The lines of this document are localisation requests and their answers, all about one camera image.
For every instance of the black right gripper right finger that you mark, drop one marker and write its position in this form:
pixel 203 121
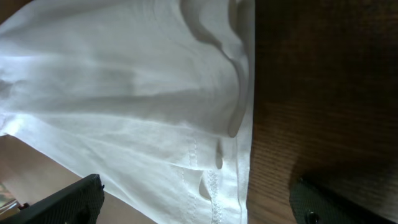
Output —
pixel 313 204

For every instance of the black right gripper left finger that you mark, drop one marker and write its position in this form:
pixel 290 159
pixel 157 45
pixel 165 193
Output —
pixel 79 203

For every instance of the white t-shirt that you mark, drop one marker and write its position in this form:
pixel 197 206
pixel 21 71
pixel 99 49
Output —
pixel 155 96

